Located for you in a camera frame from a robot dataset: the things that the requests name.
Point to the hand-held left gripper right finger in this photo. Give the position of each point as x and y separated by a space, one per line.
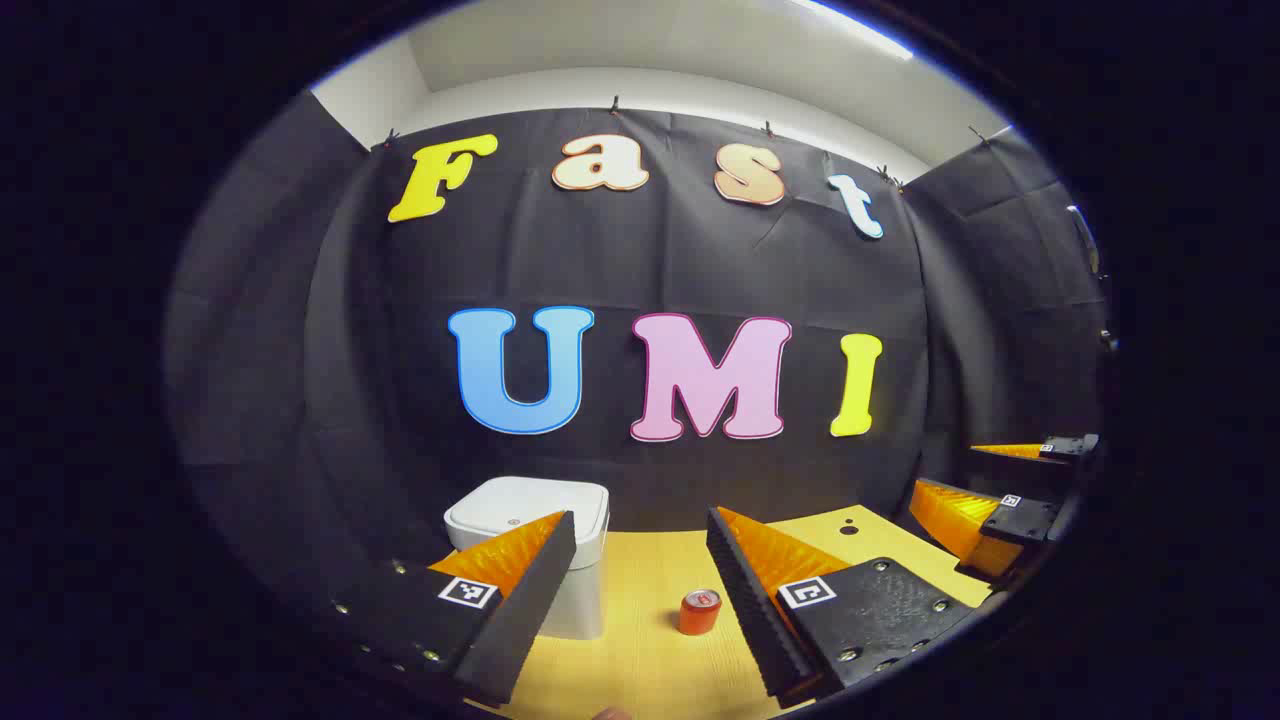
755 620

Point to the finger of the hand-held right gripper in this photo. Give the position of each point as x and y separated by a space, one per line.
1020 522
1068 447

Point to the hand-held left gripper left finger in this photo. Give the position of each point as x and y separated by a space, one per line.
530 620

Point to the red pop can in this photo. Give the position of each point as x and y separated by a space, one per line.
698 615

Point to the white desktop garbage bin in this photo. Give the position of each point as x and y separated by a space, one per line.
520 500

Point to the wooden desktop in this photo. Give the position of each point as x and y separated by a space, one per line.
650 670

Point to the black backdrop cloth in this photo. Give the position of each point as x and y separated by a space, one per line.
650 270

